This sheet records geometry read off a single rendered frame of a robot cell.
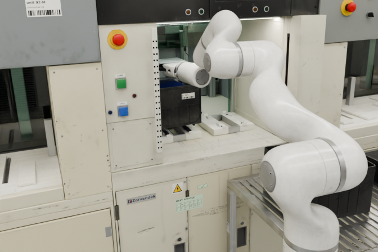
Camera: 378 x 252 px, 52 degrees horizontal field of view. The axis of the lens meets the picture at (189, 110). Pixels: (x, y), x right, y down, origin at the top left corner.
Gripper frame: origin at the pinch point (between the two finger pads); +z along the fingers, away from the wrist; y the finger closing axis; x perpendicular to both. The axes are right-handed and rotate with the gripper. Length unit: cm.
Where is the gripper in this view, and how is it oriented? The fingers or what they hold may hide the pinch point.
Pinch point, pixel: (166, 66)
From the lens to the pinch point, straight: 173.8
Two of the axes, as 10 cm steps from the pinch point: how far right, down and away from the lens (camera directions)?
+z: -4.8, -2.3, 8.4
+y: 8.8, -1.6, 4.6
